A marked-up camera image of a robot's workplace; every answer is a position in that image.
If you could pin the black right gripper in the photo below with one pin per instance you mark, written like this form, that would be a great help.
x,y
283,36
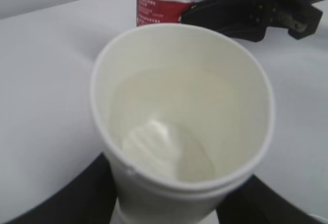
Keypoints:
x,y
249,19

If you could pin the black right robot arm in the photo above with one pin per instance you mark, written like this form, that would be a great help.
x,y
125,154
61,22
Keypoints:
x,y
249,19

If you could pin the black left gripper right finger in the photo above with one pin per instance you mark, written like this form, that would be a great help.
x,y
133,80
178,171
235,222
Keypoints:
x,y
252,201

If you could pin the white paper cup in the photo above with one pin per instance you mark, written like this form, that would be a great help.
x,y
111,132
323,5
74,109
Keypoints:
x,y
185,115

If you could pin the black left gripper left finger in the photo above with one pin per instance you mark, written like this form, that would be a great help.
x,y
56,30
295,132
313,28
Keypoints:
x,y
89,198

